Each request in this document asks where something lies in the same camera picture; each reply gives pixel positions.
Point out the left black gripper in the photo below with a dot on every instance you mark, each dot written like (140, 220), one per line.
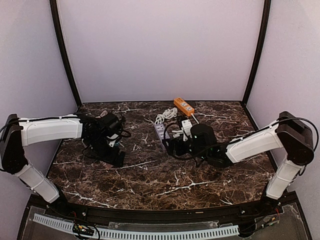
(110, 155)

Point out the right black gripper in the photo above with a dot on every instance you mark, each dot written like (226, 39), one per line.
(172, 146)

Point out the purple power strip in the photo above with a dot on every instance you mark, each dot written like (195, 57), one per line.
(160, 129)

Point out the orange power strip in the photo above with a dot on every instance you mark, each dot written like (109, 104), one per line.
(183, 106)

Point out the white USB charger with cable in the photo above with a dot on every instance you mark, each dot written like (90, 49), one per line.
(102, 114)

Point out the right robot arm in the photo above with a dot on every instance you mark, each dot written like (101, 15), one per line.
(298, 136)

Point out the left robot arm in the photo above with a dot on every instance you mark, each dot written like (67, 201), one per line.
(100, 135)

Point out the white slotted cable duct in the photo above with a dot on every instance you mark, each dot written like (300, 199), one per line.
(138, 231)

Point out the black front rail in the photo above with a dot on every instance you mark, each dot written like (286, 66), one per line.
(238, 214)

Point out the left black frame post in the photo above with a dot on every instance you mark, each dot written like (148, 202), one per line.
(63, 51)

